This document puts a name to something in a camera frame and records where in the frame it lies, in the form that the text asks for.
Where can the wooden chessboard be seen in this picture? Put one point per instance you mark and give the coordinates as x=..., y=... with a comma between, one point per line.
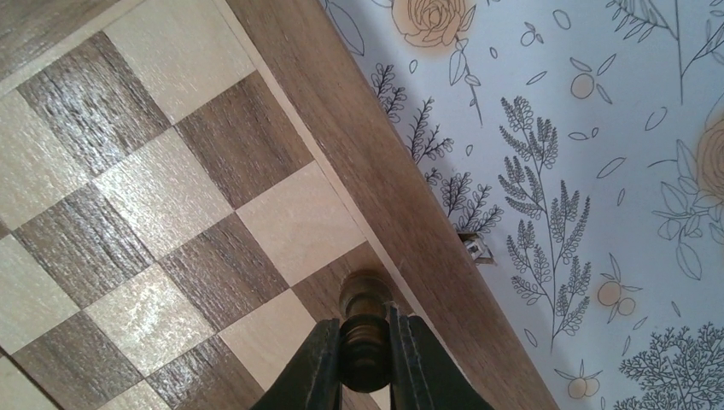
x=184, y=187

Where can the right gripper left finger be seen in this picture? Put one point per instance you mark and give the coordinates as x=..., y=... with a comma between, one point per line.
x=311, y=379

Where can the dark chess piece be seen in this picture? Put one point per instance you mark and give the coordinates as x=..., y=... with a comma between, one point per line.
x=365, y=352

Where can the floral tablecloth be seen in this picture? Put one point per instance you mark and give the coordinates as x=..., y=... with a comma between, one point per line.
x=583, y=141

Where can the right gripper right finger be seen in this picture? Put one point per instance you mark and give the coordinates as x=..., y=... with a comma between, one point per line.
x=423, y=374

